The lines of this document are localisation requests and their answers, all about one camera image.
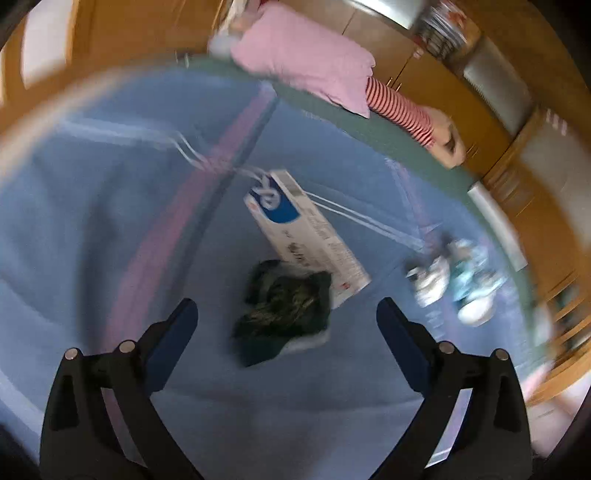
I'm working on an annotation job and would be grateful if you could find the red striped plush toy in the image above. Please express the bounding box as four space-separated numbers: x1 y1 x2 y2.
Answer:
365 76 467 169

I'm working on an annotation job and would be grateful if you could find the teal and white packet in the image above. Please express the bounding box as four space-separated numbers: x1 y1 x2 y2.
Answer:
449 237 507 327

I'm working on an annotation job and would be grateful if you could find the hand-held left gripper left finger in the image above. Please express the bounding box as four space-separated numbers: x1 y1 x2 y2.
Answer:
41 298 204 480

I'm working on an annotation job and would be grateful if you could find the row of books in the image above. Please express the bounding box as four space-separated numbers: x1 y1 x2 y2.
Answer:
413 0 472 59

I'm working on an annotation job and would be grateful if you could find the white flat box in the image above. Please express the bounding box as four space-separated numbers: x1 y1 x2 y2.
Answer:
466 181 528 272

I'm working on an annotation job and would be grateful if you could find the pink pillow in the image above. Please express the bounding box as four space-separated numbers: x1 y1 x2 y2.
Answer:
230 4 376 119

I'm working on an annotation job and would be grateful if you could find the wooden bed frame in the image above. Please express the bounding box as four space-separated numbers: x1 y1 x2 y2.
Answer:
480 106 591 408

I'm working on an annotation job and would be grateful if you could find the white and blue carton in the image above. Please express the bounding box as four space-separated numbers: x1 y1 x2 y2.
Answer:
243 170 371 309

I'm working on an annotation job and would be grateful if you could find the blue striped blanket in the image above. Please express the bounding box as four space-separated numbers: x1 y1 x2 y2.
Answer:
0 60 532 467

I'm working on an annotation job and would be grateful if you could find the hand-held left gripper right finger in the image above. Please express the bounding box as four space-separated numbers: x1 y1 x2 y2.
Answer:
369 296 533 480

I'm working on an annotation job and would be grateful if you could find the dark green packet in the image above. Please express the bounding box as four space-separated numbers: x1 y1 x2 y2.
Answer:
231 259 334 367

